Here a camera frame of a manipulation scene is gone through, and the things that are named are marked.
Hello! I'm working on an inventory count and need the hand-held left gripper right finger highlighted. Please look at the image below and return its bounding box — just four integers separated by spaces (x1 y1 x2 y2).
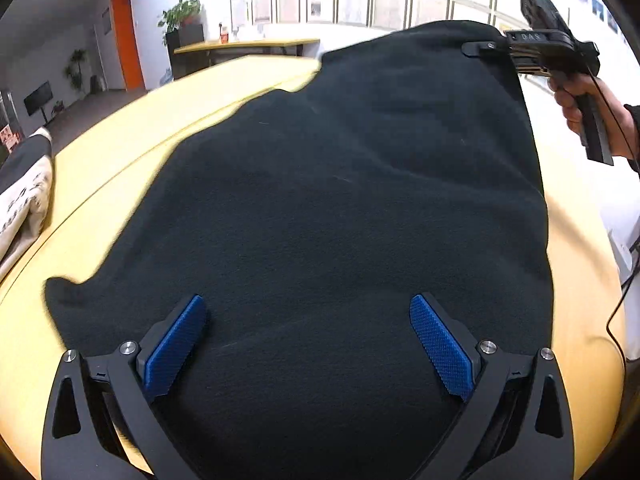
409 293 575 480

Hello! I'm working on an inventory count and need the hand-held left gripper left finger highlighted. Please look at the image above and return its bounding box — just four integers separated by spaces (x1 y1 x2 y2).
40 294 211 480

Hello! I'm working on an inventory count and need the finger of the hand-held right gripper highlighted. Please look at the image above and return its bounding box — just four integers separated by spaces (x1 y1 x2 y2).
461 39 507 57

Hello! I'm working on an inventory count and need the black fleece zip jacket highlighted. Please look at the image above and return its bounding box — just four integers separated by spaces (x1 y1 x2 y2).
45 20 557 480

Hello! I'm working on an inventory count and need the person's right hand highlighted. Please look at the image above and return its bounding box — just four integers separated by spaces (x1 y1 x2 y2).
552 76 640 159

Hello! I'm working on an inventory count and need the folded grey garment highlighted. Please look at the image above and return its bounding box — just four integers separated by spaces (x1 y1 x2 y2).
0 222 52 283

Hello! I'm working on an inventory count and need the folded beige and black sweatshirt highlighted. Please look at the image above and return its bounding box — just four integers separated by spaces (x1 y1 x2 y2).
0 127 56 246

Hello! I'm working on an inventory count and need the long wooden side table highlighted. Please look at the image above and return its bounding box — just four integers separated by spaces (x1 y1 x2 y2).
173 37 321 69

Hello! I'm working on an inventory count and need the stack of red boxes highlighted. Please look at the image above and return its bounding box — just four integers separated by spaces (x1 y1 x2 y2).
0 124 22 155

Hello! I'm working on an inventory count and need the black flat screen on stand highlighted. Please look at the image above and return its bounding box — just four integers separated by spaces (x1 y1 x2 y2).
23 80 54 126

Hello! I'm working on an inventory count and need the black cabinet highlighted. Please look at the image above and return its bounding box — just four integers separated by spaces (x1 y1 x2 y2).
165 25 206 79

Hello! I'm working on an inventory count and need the tall potted plant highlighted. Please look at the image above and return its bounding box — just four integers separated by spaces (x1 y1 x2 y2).
63 48 89 94

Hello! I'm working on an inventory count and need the leafy potted plant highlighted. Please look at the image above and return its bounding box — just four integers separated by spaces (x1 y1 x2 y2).
158 0 202 46

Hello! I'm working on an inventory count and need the orange door panel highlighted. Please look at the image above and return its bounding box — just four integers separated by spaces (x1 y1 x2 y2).
109 0 146 92

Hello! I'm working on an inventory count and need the thin black cable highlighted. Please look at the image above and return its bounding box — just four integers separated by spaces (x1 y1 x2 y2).
587 67 640 362

